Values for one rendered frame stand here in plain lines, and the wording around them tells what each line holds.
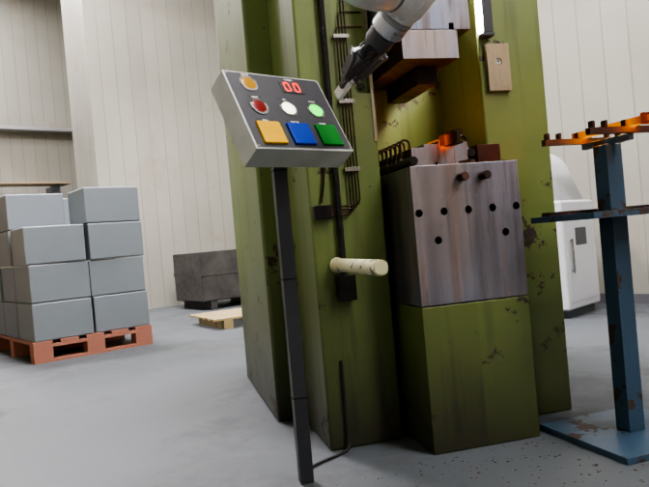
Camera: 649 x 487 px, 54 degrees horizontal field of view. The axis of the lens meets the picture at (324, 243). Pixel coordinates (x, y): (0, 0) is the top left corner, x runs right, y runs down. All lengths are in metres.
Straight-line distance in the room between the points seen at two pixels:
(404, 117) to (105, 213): 3.12
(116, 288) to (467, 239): 3.60
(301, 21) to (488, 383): 1.34
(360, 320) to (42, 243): 3.30
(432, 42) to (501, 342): 1.01
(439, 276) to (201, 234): 7.23
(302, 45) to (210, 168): 7.13
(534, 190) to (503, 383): 0.72
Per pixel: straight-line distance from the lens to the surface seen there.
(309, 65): 2.23
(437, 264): 2.07
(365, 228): 2.20
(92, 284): 5.20
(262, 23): 2.72
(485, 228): 2.15
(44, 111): 12.78
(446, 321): 2.10
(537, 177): 2.50
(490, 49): 2.47
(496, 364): 2.20
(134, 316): 5.31
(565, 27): 5.91
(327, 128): 1.89
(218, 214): 9.29
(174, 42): 9.49
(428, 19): 2.26
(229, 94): 1.81
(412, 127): 2.67
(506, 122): 2.46
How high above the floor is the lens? 0.71
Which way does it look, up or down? level
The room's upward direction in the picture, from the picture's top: 5 degrees counter-clockwise
